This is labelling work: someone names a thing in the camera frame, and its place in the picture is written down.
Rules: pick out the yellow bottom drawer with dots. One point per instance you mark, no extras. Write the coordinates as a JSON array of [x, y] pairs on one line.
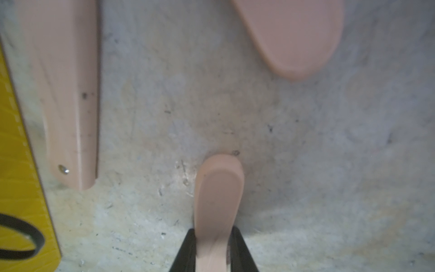
[[28, 241]]

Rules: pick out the pink fruit knife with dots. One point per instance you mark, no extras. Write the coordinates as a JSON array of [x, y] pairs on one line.
[[62, 40], [295, 38], [219, 186]]

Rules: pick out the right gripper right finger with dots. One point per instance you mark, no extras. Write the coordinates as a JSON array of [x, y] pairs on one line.
[[241, 259]]

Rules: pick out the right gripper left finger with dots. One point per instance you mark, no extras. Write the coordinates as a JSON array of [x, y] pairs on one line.
[[185, 260]]

